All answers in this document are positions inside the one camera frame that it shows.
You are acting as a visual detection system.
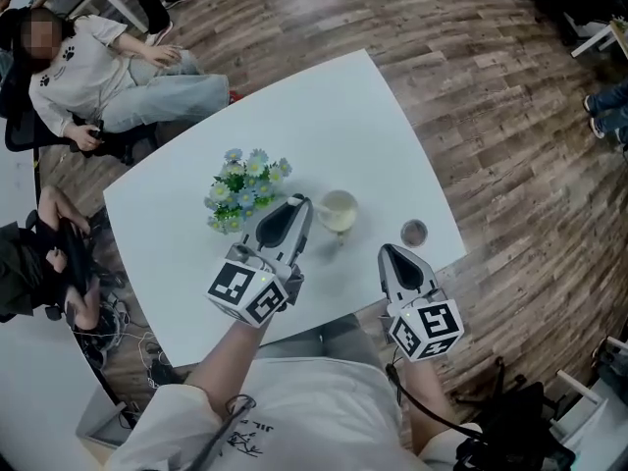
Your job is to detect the person's left forearm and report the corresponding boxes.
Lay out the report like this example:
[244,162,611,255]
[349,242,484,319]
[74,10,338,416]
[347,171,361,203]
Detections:
[185,319,274,426]

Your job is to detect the person's right forearm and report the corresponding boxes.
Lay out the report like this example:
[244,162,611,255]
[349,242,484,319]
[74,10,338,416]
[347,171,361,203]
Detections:
[392,355,453,460]

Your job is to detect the black neck strap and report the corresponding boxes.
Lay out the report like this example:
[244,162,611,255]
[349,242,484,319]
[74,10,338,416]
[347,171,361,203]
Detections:
[193,393,258,471]

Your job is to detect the white side table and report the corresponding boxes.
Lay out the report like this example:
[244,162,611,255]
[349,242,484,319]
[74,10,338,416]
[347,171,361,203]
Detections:
[549,368,628,460]

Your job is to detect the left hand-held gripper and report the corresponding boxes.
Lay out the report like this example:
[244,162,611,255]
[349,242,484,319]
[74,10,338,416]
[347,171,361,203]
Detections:
[204,193,315,331]

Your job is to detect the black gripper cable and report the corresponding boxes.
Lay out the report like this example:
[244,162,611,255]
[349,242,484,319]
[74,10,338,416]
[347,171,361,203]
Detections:
[385,359,487,437]

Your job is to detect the beige cup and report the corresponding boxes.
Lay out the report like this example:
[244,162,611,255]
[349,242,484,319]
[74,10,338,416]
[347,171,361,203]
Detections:
[316,189,361,247]

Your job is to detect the potted blue and white flowers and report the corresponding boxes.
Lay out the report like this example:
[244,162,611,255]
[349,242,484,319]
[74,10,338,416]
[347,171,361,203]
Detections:
[203,147,294,236]

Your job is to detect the white cables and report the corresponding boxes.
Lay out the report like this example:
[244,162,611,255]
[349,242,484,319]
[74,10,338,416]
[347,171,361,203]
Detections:
[73,296,179,393]

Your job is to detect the black and white helmet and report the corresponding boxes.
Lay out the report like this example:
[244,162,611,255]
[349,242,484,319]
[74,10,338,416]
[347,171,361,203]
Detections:
[73,306,130,368]

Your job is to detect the person's white printed t-shirt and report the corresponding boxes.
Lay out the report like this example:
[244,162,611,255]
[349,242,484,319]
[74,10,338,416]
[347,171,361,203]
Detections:
[105,355,487,471]

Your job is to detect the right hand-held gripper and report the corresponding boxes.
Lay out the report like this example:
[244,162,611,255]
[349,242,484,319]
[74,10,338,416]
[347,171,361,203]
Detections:
[377,243,465,362]

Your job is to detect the black bag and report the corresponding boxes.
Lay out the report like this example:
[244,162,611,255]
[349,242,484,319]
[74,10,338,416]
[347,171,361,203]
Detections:
[453,355,578,471]

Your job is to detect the person's gray trousers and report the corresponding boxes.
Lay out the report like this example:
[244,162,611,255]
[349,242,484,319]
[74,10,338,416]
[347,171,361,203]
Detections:
[254,313,390,378]

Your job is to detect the small white-legged side desk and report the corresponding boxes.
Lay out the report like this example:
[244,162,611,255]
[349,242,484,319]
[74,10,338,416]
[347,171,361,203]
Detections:
[571,15,628,61]

